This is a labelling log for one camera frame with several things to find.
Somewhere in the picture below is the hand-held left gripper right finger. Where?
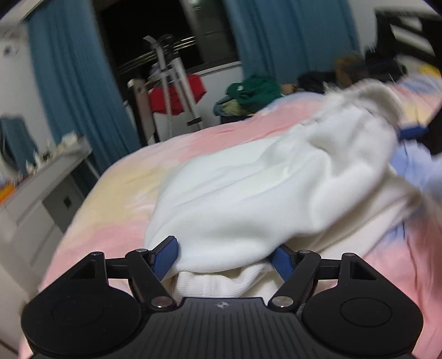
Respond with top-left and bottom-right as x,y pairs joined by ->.
267,244 -> 377,311

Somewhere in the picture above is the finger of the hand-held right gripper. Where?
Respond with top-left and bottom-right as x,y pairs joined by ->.
397,126 -> 429,141

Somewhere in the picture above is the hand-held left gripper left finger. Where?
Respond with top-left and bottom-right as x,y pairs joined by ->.
64,236 -> 178,311

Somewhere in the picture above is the white garment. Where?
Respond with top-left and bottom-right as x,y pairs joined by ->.
143,79 -> 427,299

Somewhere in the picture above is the pile of dark clothes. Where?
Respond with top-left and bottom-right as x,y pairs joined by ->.
297,52 -> 408,94

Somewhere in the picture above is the white clothes drying rack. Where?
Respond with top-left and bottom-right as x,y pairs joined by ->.
143,35 -> 202,130

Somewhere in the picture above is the pastel blanket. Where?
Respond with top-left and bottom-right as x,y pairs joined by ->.
19,52 -> 442,359

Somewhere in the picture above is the brown cloth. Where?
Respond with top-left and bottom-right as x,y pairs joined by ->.
335,55 -> 368,88

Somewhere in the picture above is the black headboard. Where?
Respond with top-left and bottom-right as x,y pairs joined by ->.
375,7 -> 437,64

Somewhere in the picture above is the white storage box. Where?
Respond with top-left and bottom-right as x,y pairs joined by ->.
152,110 -> 204,140

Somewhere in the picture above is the white desk with drawers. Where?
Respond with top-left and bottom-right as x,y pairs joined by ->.
0,136 -> 101,353

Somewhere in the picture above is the small desk clutter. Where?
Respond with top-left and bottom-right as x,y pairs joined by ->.
26,133 -> 88,173

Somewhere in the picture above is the beige panel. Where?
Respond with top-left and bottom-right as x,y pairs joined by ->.
127,79 -> 161,144

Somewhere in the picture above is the blue curtain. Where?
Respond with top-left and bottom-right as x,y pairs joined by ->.
28,0 -> 142,173
223,0 -> 361,85

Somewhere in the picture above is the yellow cloth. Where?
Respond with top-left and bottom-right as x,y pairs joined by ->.
214,98 -> 252,118

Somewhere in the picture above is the green garment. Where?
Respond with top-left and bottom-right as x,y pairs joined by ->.
224,74 -> 282,113

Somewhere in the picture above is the red cloth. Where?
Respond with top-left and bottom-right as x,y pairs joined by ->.
148,74 -> 207,116

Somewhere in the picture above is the orange object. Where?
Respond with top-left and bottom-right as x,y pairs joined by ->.
0,183 -> 16,206

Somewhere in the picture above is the blue chair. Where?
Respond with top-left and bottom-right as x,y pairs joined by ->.
0,117 -> 37,175

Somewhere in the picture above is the dark window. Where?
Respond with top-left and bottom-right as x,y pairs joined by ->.
95,0 -> 240,78

